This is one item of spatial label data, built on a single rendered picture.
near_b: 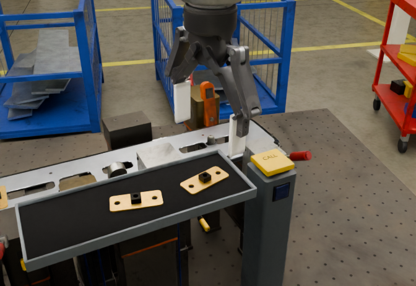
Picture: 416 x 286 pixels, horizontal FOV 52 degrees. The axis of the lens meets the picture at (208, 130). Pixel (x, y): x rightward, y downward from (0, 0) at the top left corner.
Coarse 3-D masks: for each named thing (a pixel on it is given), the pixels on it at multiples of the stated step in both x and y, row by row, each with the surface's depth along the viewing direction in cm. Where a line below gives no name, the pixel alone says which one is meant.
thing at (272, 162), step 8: (264, 152) 83; (272, 152) 83; (280, 152) 83; (256, 160) 80; (264, 160) 80; (272, 160) 80; (280, 160) 80; (288, 160) 80; (264, 168) 78; (272, 168) 78; (280, 168) 78; (288, 168) 79
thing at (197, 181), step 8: (216, 168) 77; (200, 176) 74; (208, 176) 74; (216, 176) 75; (224, 176) 75; (184, 184) 73; (192, 184) 73; (200, 184) 73; (208, 184) 73; (192, 192) 72
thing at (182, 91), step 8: (176, 88) 70; (184, 88) 71; (176, 96) 71; (184, 96) 72; (176, 104) 72; (184, 104) 73; (176, 112) 73; (184, 112) 74; (176, 120) 73; (184, 120) 74
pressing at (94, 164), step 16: (208, 128) 123; (224, 128) 123; (256, 128) 123; (144, 144) 115; (176, 144) 115; (192, 144) 115; (224, 144) 115; (80, 160) 109; (96, 160) 109; (112, 160) 109; (128, 160) 109; (240, 160) 111; (16, 176) 103; (32, 176) 103; (48, 176) 103; (64, 176) 103; (96, 176) 103; (48, 192) 98
